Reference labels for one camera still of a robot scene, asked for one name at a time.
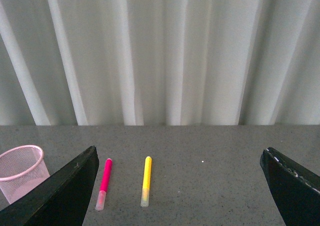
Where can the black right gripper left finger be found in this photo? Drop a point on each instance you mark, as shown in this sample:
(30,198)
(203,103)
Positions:
(62,199)

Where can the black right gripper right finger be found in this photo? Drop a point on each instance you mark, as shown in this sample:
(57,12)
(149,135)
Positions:
(294,188)

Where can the pink marker pen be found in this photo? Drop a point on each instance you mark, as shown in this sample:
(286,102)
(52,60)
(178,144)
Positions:
(104,185)

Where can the pink mesh cup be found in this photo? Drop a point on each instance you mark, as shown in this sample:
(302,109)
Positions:
(21,170)

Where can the yellow marker pen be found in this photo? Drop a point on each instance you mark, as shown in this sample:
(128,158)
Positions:
(146,182)

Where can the white curtain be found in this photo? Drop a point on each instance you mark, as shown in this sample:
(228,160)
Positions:
(159,62)

